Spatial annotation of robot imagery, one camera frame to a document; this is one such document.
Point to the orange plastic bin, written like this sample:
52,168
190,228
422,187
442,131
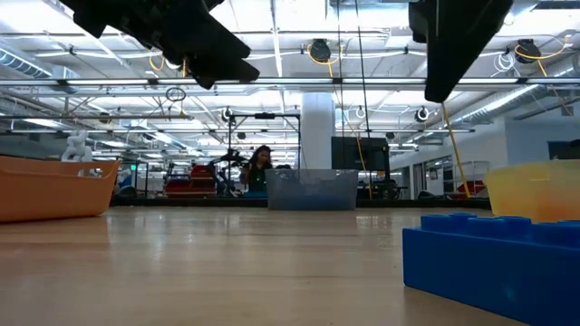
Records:
50,190

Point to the black aluminium table frame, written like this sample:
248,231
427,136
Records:
181,202

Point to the white pillar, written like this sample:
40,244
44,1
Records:
317,136

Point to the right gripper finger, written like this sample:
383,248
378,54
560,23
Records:
444,68

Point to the dark wall screen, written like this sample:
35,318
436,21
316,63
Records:
562,149

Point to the person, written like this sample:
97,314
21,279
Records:
258,174

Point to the grey translucent plastic bin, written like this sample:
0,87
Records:
312,190

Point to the blue toy brick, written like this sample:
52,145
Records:
489,267

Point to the black camera stand frame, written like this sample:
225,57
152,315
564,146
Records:
229,136

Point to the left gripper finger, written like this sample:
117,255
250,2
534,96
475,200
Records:
217,31
222,72

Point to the black monitor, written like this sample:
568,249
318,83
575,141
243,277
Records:
358,153

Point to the red tool cart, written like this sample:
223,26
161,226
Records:
199,179

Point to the silver ventilation duct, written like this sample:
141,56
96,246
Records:
498,104

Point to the black background robot arm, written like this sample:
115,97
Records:
229,158

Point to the yellow translucent plastic bin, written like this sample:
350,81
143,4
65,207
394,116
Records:
534,190

